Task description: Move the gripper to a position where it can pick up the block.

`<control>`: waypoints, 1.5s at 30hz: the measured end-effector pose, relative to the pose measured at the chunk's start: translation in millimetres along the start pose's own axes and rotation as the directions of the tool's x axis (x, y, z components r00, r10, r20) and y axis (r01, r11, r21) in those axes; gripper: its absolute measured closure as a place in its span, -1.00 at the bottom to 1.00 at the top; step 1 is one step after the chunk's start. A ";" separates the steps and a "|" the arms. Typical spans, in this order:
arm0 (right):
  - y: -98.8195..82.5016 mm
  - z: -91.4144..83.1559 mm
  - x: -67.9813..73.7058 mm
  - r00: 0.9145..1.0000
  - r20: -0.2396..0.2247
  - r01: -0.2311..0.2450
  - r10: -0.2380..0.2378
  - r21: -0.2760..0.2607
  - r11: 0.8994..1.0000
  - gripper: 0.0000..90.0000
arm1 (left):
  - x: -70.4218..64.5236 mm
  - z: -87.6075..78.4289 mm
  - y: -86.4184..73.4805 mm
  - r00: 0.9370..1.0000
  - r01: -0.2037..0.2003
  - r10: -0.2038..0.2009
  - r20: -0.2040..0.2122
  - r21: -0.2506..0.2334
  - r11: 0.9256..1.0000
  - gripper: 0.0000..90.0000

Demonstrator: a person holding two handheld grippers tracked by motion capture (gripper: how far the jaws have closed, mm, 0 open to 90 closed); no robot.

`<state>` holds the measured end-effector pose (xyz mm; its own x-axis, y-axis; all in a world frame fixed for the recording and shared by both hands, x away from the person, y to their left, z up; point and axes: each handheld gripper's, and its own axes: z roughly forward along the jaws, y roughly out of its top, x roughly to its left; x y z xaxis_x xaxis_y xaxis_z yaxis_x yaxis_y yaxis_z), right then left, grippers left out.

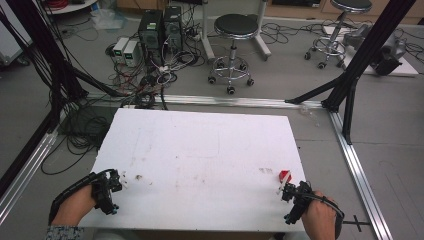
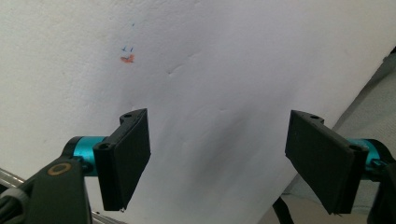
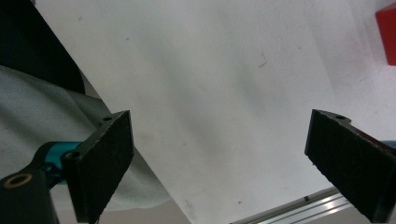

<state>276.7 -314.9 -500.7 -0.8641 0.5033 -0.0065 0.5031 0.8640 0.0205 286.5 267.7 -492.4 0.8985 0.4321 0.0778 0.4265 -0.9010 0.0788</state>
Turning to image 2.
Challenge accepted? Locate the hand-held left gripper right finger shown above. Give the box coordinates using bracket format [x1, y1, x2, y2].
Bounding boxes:
[284, 109, 388, 216]

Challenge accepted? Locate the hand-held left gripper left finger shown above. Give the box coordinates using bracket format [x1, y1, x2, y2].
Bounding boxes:
[62, 107, 152, 212]

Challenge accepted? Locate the black strap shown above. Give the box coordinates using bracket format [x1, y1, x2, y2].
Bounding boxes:
[272, 196, 295, 224]

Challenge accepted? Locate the black cable with grey sleeve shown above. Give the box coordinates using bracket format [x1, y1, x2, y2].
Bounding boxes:
[0, 187, 31, 224]

